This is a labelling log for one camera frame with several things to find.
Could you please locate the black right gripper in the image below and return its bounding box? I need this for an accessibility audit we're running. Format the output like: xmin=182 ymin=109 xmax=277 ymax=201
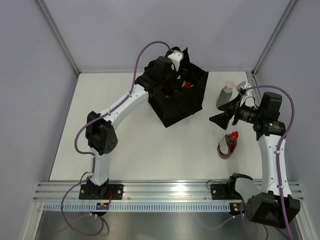
xmin=209 ymin=93 xmax=264 ymax=130

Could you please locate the green bottle beige pump cap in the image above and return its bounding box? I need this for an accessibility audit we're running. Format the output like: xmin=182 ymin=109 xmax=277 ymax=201
xmin=216 ymin=80 xmax=237 ymax=108

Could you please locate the dark red soap bottle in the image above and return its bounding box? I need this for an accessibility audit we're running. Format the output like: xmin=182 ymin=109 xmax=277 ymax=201
xmin=217 ymin=131 xmax=239 ymax=160

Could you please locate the yellow soap bottle red cap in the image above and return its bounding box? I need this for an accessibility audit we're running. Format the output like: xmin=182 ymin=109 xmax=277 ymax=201
xmin=161 ymin=86 xmax=173 ymax=96

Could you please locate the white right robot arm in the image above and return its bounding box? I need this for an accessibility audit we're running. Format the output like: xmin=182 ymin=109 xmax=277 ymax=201
xmin=209 ymin=92 xmax=301 ymax=229

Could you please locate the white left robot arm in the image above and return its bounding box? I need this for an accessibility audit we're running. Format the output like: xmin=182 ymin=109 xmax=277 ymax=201
xmin=79 ymin=50 xmax=184 ymax=200

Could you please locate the black canvas bag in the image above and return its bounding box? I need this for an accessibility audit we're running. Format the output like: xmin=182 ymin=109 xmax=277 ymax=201
xmin=148 ymin=48 xmax=209 ymax=128

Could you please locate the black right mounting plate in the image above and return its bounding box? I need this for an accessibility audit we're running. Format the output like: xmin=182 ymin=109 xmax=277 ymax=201
xmin=210 ymin=183 xmax=242 ymax=200

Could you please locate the black mounting plate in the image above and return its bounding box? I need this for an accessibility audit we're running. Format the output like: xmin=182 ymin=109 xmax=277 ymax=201
xmin=78 ymin=183 xmax=124 ymax=200
xmin=210 ymin=183 xmax=242 ymax=200

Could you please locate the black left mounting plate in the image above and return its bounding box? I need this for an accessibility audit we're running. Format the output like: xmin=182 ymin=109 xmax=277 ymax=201
xmin=78 ymin=183 xmax=124 ymax=200

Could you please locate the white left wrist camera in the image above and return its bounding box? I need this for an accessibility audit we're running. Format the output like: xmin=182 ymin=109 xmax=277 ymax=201
xmin=167 ymin=50 xmax=184 ymax=72

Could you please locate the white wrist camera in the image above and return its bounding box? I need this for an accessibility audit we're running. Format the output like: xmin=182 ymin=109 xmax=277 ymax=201
xmin=236 ymin=81 xmax=252 ymax=106
xmin=167 ymin=50 xmax=184 ymax=72

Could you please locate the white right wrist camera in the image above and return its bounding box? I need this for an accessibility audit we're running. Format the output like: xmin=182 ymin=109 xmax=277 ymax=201
xmin=236 ymin=81 xmax=252 ymax=106

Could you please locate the aluminium frame rail right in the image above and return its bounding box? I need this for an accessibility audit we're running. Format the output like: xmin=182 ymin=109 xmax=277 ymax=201
xmin=246 ymin=0 xmax=304 ymax=103

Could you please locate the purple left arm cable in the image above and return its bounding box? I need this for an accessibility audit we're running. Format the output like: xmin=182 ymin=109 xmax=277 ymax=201
xmin=60 ymin=41 xmax=176 ymax=237

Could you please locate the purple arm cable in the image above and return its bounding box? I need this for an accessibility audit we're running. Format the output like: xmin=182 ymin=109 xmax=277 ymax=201
xmin=60 ymin=41 xmax=176 ymax=237
xmin=197 ymin=84 xmax=296 ymax=240

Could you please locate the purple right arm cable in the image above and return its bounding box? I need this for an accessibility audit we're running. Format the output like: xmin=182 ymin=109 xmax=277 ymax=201
xmin=197 ymin=84 xmax=296 ymax=240

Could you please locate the aluminium frame post left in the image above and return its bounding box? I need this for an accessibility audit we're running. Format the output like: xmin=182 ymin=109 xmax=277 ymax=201
xmin=33 ymin=0 xmax=81 ymax=76

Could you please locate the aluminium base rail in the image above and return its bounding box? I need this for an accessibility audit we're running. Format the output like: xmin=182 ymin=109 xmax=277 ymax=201
xmin=32 ymin=181 xmax=305 ymax=201

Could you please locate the white slotted cable duct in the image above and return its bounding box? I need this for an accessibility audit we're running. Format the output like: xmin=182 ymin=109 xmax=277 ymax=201
xmin=43 ymin=202 xmax=231 ymax=213

